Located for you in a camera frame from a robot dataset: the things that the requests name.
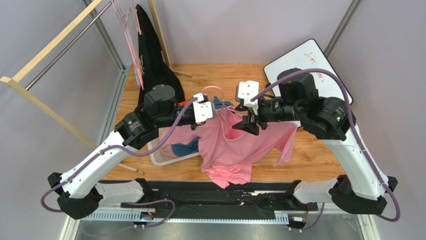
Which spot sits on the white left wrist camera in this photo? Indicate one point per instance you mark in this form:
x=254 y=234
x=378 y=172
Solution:
x=202 y=100

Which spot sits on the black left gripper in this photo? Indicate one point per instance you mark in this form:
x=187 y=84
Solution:
x=193 y=127

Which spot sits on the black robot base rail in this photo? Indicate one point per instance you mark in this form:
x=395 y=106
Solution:
x=206 y=199

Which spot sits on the white slotted cable duct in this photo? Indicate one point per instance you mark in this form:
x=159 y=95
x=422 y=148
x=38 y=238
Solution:
x=277 y=218

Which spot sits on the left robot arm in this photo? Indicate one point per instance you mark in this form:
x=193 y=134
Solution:
x=80 y=191

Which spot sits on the black hanging t-shirt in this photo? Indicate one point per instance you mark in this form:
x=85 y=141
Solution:
x=154 y=70

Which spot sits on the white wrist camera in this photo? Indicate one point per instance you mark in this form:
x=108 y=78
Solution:
x=245 y=91
x=202 y=100

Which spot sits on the pink t-shirt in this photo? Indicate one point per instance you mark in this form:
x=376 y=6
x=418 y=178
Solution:
x=228 y=154

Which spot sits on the teal blue t-shirt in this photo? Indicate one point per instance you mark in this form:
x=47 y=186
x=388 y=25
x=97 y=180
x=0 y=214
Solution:
x=183 y=149

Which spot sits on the white board with red writing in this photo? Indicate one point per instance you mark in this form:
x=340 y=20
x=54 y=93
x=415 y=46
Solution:
x=307 y=55

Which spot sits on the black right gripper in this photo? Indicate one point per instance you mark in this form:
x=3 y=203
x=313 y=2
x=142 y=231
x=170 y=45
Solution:
x=254 y=119

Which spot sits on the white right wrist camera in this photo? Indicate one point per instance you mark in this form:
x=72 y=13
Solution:
x=245 y=91

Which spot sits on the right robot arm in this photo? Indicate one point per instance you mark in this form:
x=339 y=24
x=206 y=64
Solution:
x=361 y=189

